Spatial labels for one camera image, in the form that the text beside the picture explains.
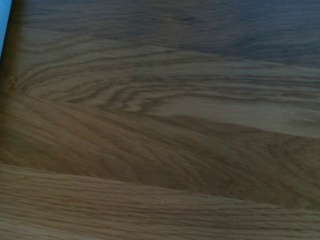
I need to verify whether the teal blue mug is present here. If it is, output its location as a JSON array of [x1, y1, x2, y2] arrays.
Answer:
[[0, 0, 13, 62]]

